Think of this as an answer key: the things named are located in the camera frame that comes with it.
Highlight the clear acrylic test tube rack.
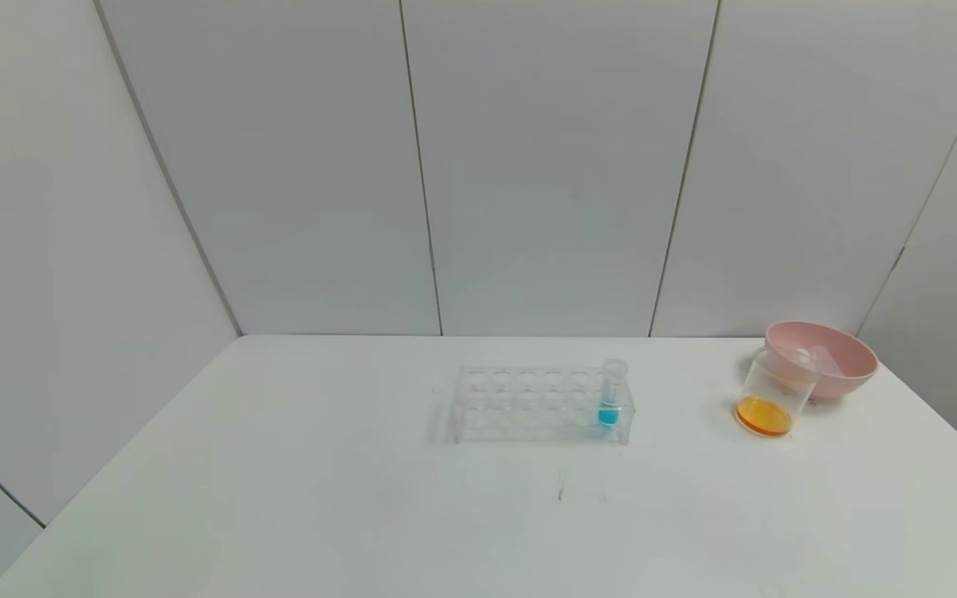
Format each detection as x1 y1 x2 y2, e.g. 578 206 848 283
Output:
451 362 636 445

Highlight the test tube with blue pigment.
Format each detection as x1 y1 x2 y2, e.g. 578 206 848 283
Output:
599 358 629 428

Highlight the clear glass beaker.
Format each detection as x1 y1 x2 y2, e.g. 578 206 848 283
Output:
734 346 822 439

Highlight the pink bowl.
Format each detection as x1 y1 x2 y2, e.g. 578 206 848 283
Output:
764 321 879 400

